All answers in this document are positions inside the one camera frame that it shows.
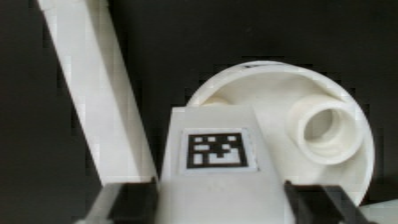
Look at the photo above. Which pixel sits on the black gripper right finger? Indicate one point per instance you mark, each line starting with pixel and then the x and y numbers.
pixel 321 205

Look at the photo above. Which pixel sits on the white stool leg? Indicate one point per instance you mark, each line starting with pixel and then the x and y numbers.
pixel 220 188

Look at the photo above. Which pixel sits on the white round stool seat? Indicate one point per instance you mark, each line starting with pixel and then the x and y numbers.
pixel 311 121

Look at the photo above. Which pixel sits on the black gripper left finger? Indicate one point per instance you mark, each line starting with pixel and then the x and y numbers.
pixel 124 205

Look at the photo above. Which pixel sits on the white front fence wall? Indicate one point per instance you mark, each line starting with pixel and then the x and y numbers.
pixel 96 78

